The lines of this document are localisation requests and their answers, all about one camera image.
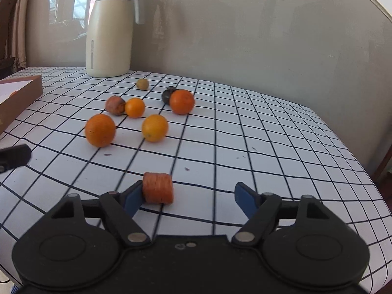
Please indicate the yellow-orange citrus fruit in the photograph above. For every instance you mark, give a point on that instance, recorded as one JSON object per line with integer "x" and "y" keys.
{"x": 155, "y": 128}

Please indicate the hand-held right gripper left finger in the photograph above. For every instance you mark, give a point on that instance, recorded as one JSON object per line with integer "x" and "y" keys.
{"x": 132, "y": 198}

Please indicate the grid pattern tablecloth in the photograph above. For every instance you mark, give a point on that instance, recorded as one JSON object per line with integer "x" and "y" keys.
{"x": 245, "y": 147}

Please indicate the deep orange round orange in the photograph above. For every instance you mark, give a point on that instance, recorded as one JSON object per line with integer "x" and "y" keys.
{"x": 182, "y": 101}

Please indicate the beige curtain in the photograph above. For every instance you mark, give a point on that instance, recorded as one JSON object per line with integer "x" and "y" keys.
{"x": 21, "y": 21}

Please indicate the small brown longan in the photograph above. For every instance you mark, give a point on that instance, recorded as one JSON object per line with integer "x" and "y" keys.
{"x": 142, "y": 84}

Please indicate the dark purple fruit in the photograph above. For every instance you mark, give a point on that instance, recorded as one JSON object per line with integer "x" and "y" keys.
{"x": 167, "y": 95}

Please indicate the small orange tangerine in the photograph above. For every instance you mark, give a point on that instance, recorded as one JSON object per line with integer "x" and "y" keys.
{"x": 134, "y": 107}

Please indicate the cream thermos jug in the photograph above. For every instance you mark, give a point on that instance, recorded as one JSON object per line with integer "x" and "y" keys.
{"x": 108, "y": 33}

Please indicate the wooden chair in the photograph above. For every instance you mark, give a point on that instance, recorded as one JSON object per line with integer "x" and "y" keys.
{"x": 6, "y": 30}

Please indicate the reddish brown wrinkled fruit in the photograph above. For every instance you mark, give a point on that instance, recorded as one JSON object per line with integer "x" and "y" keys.
{"x": 115, "y": 105}

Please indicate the large orange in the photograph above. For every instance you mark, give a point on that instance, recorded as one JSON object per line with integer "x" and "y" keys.
{"x": 100, "y": 130}

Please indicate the brown cardboard box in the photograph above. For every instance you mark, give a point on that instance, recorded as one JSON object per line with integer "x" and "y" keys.
{"x": 18, "y": 98}

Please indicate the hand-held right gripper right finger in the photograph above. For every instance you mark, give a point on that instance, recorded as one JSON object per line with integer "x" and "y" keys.
{"x": 245, "y": 196}

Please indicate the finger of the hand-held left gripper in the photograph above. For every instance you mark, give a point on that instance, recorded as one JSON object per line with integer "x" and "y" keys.
{"x": 13, "y": 156}

